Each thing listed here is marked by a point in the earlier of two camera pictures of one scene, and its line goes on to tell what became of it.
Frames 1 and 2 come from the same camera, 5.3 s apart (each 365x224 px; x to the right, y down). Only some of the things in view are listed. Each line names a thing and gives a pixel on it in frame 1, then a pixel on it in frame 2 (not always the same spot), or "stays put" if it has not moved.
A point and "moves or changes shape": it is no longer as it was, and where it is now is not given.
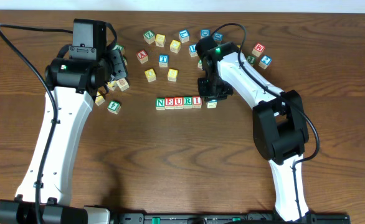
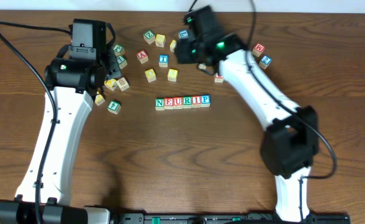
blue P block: x=212 y=104 moves or changes shape
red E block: x=169 y=102 stays put
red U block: x=179 y=102 stays put
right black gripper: x=215 y=92 to x=184 y=50
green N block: x=160 y=104 stays put
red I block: x=197 y=102 stays put
